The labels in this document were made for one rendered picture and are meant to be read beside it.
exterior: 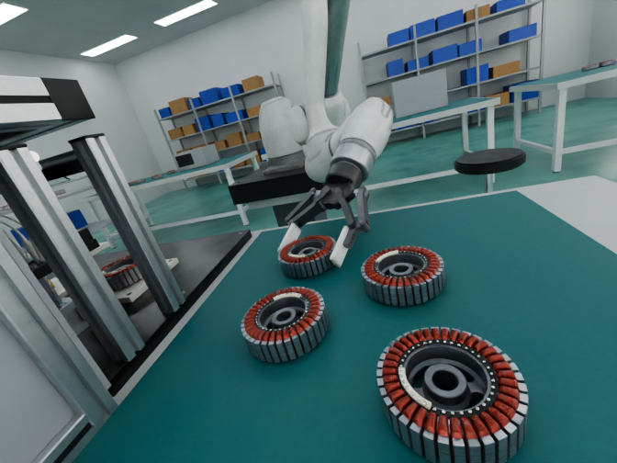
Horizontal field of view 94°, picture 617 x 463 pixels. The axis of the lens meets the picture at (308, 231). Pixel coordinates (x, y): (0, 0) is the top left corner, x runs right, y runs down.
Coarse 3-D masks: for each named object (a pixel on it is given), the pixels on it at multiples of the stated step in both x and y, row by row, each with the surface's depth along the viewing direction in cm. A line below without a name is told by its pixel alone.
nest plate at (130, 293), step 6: (174, 258) 67; (168, 264) 65; (174, 264) 66; (138, 282) 59; (144, 282) 58; (120, 288) 58; (126, 288) 58; (132, 288) 57; (138, 288) 56; (144, 288) 57; (120, 294) 56; (126, 294) 55; (132, 294) 55; (138, 294) 56; (120, 300) 55; (126, 300) 54; (132, 300) 54
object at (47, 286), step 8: (80, 232) 51; (88, 232) 52; (88, 240) 52; (88, 248) 52; (96, 248) 54; (104, 248) 55; (32, 264) 47; (40, 264) 46; (32, 272) 43; (40, 272) 44; (48, 272) 45; (40, 280) 45; (48, 280) 46; (48, 288) 46; (56, 296) 47; (56, 304) 47
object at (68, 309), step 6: (66, 300) 49; (72, 300) 48; (60, 306) 47; (66, 306) 47; (72, 306) 48; (66, 312) 47; (72, 312) 47; (78, 312) 48; (66, 318) 47; (72, 318) 47; (78, 318) 48; (72, 324) 47; (78, 324) 48; (84, 324) 49; (78, 330) 48
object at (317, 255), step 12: (300, 240) 57; (312, 240) 56; (324, 240) 55; (288, 252) 54; (300, 252) 54; (312, 252) 53; (324, 252) 50; (288, 264) 50; (300, 264) 49; (312, 264) 49; (324, 264) 49; (288, 276) 51; (300, 276) 50; (312, 276) 49
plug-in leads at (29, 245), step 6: (0, 216) 41; (6, 216) 42; (0, 222) 43; (18, 222) 43; (12, 228) 44; (6, 234) 45; (18, 234) 45; (12, 240) 46; (24, 240) 46; (30, 240) 44; (18, 246) 46; (24, 246) 46; (30, 246) 46; (36, 246) 45; (18, 252) 46; (24, 252) 47; (30, 252) 46; (36, 252) 45; (24, 258) 47; (36, 258) 46; (42, 258) 45; (30, 264) 47
